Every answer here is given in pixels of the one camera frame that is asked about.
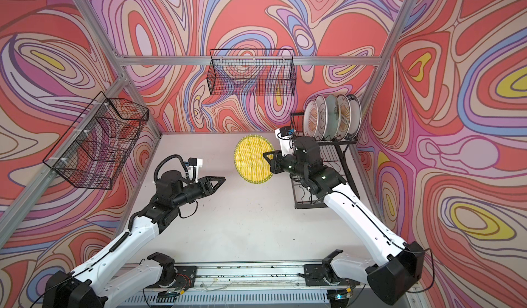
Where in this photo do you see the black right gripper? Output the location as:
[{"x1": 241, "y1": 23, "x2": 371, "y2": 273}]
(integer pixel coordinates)
[{"x1": 263, "y1": 149, "x2": 308, "y2": 178}]

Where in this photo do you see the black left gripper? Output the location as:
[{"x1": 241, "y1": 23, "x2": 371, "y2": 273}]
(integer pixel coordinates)
[{"x1": 171, "y1": 177, "x2": 226, "y2": 211}]

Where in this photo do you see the yellow green woven tray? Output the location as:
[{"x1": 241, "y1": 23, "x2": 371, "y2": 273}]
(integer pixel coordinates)
[{"x1": 233, "y1": 135, "x2": 274, "y2": 184}]

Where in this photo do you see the small orange sunburst plate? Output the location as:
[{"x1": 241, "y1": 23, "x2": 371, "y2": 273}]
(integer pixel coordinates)
[{"x1": 303, "y1": 100, "x2": 318, "y2": 137}]

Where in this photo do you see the white plate green quatrefoil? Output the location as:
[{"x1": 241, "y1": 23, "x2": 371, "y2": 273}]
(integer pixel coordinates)
[{"x1": 315, "y1": 95, "x2": 328, "y2": 141}]

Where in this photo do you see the light blue flower plate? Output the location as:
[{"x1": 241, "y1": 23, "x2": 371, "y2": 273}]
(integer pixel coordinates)
[{"x1": 324, "y1": 95, "x2": 340, "y2": 141}]

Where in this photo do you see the large orange sunburst plate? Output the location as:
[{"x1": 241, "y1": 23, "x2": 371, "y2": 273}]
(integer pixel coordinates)
[{"x1": 336, "y1": 95, "x2": 351, "y2": 140}]

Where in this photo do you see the green rim lettered plate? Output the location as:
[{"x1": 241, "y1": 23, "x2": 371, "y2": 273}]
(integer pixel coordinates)
[{"x1": 347, "y1": 95, "x2": 362, "y2": 141}]

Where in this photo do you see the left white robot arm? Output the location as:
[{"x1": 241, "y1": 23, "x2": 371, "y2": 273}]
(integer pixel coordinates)
[{"x1": 40, "y1": 171, "x2": 226, "y2": 307}]

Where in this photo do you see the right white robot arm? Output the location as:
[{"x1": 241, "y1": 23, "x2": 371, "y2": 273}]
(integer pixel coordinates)
[{"x1": 262, "y1": 136, "x2": 426, "y2": 305}]

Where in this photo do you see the black two-tier dish rack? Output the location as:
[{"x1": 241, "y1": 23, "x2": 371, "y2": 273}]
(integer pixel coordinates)
[{"x1": 287, "y1": 111, "x2": 361, "y2": 209}]

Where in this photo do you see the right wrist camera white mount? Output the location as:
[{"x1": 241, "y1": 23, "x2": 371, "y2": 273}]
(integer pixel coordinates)
[{"x1": 274, "y1": 125, "x2": 294, "y2": 157}]

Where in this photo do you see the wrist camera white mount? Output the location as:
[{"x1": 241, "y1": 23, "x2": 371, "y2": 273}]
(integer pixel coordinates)
[
  {"x1": 185, "y1": 158, "x2": 203, "y2": 183},
  {"x1": 274, "y1": 125, "x2": 294, "y2": 157}
]

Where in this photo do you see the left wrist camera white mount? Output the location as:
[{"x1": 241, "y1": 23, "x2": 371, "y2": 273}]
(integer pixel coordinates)
[{"x1": 185, "y1": 158, "x2": 203, "y2": 183}]

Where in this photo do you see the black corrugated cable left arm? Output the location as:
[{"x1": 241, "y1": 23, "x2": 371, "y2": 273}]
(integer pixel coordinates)
[{"x1": 153, "y1": 154, "x2": 186, "y2": 183}]

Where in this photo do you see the black wire basket back wall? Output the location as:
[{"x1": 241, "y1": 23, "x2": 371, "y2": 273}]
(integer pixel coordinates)
[{"x1": 207, "y1": 48, "x2": 296, "y2": 97}]

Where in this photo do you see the black wire basket wall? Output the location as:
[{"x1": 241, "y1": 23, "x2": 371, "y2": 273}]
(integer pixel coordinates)
[
  {"x1": 207, "y1": 48, "x2": 296, "y2": 97},
  {"x1": 43, "y1": 93, "x2": 150, "y2": 190}
]

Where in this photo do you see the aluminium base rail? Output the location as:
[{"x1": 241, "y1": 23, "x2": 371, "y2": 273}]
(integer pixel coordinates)
[{"x1": 110, "y1": 260, "x2": 417, "y2": 292}]

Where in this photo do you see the black wire basket left wall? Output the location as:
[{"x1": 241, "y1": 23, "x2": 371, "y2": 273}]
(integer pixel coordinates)
[{"x1": 43, "y1": 93, "x2": 150, "y2": 190}]

